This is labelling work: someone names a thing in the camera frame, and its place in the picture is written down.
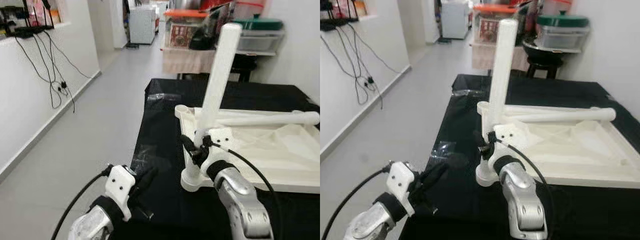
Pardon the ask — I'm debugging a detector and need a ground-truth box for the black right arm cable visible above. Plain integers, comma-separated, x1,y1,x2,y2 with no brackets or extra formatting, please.
495,140,556,236
212,142,281,240

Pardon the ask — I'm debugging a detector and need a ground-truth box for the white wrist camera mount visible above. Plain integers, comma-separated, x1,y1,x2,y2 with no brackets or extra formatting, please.
487,122,526,171
199,127,236,177
387,161,418,217
105,165,137,222

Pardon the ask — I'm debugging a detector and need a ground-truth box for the clear plastic storage container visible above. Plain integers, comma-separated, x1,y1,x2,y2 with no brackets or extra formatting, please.
235,27,286,53
537,25,591,51

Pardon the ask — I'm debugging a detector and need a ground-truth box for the white box appliance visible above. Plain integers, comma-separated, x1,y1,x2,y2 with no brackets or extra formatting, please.
441,0,471,40
129,5,158,46

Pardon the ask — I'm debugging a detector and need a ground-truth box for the dark shiny plastic bag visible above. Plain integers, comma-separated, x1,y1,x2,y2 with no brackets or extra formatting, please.
517,2,542,44
190,5,231,51

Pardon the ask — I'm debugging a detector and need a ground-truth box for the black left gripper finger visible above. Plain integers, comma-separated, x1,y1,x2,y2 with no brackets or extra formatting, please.
136,166,160,192
419,161,451,187

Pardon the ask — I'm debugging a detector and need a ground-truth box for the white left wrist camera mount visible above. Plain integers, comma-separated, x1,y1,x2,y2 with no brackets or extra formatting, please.
105,165,137,222
387,161,418,217

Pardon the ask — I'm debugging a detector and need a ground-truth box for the black wire rack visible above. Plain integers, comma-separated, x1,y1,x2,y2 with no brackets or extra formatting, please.
0,0,55,38
320,0,360,32

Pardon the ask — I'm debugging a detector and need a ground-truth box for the beige covered side table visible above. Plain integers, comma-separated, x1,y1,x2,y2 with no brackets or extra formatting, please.
161,47,216,76
471,42,531,72

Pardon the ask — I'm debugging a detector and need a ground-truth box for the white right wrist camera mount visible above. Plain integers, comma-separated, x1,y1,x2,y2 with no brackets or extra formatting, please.
199,127,236,177
487,122,526,171

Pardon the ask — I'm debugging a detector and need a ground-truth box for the clear jar red band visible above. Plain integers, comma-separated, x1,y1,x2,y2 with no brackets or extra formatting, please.
235,0,266,19
542,0,573,15

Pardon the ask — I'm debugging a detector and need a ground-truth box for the orange lidded storage box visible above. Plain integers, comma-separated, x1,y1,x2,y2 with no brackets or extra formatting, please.
472,4,518,46
164,9,208,50

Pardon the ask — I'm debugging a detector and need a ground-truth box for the black wall power cable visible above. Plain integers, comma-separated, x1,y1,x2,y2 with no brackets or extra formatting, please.
332,22,401,110
12,30,93,113

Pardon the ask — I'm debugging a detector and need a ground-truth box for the white plastic table top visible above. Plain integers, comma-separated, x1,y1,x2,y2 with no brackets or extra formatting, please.
475,100,640,188
175,105,320,194

